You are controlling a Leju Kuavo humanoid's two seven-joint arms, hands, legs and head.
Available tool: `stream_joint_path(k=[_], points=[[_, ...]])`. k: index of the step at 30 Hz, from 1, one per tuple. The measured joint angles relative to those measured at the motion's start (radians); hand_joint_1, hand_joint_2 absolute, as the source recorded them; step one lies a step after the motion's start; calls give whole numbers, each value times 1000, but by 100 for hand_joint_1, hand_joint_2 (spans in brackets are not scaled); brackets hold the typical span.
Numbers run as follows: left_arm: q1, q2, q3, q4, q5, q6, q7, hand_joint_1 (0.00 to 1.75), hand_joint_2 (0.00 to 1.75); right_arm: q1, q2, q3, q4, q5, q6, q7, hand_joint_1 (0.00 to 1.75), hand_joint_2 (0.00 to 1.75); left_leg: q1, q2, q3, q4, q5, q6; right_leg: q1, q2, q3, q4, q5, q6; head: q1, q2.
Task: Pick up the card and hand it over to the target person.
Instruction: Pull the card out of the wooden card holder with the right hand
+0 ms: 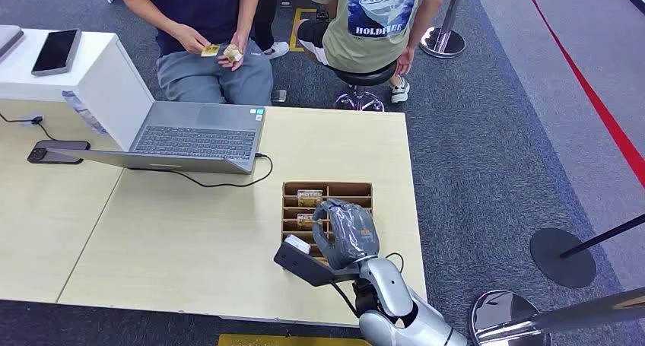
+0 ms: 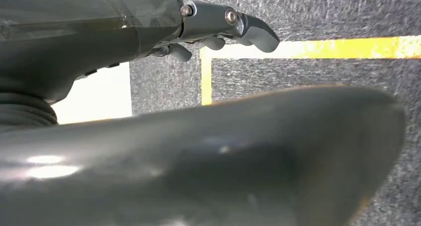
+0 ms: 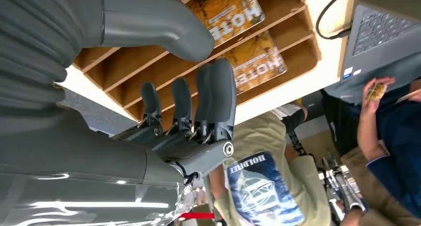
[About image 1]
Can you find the person's right hand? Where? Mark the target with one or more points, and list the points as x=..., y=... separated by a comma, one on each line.
x=190, y=37

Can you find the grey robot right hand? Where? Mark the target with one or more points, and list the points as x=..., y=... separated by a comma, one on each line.
x=350, y=238

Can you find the grey flat device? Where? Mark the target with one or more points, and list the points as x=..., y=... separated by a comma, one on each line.
x=7, y=36

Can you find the chrome stanchion with large base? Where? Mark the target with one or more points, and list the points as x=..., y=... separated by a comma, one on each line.
x=496, y=313

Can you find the dark phone with grey frame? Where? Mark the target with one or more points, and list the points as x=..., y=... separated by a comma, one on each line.
x=56, y=51

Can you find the gold hotel key card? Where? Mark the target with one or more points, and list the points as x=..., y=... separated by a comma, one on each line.
x=309, y=198
x=305, y=220

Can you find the grey open laptop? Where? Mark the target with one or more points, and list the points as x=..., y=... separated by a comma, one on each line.
x=196, y=139

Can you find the person's right forearm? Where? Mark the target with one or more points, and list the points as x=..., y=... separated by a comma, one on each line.
x=148, y=13

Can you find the stack of gold cards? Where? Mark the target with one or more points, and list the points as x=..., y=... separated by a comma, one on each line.
x=233, y=53

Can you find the black phone with camera bump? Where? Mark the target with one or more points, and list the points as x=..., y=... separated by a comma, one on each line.
x=58, y=147

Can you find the black stanchion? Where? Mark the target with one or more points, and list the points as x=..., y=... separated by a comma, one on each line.
x=559, y=260

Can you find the brown cardboard card holder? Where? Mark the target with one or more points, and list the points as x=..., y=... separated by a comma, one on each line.
x=347, y=190

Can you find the person's left forearm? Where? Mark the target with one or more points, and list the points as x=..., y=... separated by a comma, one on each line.
x=248, y=8
x=420, y=24

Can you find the white cabinet box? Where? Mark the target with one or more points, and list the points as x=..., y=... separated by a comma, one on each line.
x=106, y=87

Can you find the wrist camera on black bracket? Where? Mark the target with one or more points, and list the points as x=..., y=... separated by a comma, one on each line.
x=302, y=267

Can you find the chrome stanchion with small base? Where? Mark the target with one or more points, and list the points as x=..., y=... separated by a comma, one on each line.
x=443, y=41

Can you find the person's left hand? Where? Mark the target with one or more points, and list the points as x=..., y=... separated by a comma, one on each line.
x=238, y=44
x=404, y=61

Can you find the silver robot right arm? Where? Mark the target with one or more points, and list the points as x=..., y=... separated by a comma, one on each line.
x=388, y=288

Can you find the black round stool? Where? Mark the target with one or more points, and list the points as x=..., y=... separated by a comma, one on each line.
x=365, y=77

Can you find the person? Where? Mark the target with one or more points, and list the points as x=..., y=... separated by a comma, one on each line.
x=264, y=16
x=373, y=36
x=201, y=11

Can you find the small grey floor object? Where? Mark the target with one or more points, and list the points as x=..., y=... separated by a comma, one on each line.
x=278, y=96

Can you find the single yellow card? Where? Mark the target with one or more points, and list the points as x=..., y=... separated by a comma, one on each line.
x=210, y=50

